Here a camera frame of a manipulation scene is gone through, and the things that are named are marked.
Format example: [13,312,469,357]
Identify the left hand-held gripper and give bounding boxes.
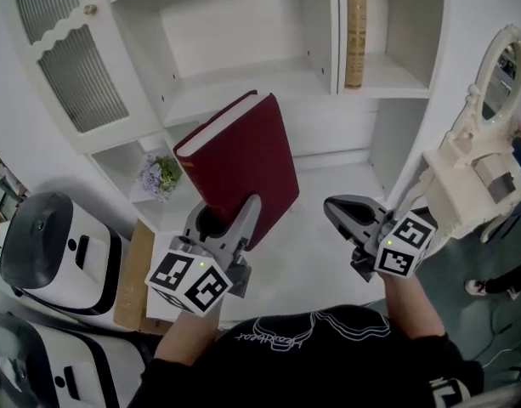
[144,194,262,317]

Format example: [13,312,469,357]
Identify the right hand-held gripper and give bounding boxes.
[323,194,439,282]

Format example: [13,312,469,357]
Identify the dark red hardcover book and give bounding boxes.
[173,90,301,252]

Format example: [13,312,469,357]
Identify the white wooden shelf unit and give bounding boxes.
[4,0,447,233]

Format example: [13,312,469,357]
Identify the person's right forearm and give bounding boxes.
[381,269,447,344]

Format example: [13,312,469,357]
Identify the person's left forearm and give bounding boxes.
[152,296,224,367]

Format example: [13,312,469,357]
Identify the gold spine book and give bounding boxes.
[343,0,368,89]

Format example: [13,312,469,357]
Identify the purple flower bouquet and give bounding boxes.
[136,153,184,203]

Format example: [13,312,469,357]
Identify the brown cardboard box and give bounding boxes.
[112,218,170,336]

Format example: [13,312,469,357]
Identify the white ornate vanity mirror stand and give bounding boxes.
[417,23,521,242]

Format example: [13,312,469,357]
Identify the person's black printed shirt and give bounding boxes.
[137,303,486,408]

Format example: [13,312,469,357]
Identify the white ribbed glass cabinet door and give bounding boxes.
[12,0,160,147]

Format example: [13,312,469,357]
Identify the white floor cable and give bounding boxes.
[471,324,521,370]

